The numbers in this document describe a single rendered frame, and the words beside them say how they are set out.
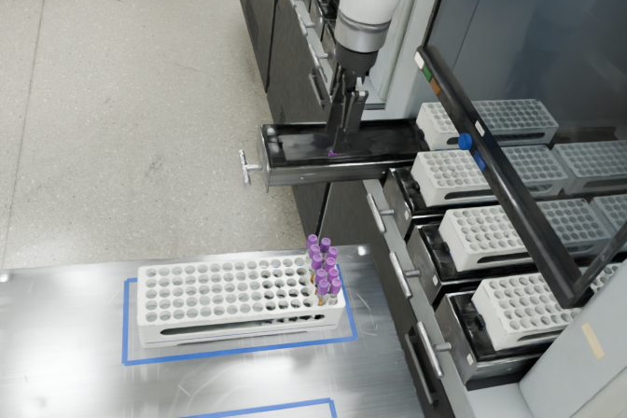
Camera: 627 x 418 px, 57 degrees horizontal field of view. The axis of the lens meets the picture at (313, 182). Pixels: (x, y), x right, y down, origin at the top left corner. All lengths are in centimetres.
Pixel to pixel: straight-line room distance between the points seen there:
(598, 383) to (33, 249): 170
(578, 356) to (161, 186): 165
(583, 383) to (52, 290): 78
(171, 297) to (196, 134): 161
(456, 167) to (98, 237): 130
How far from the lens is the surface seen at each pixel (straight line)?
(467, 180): 116
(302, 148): 121
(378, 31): 98
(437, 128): 125
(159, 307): 86
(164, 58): 285
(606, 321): 87
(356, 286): 98
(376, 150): 124
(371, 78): 154
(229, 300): 88
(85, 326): 93
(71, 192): 224
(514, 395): 107
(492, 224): 109
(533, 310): 101
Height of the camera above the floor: 161
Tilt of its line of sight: 45 degrees down
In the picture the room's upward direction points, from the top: 11 degrees clockwise
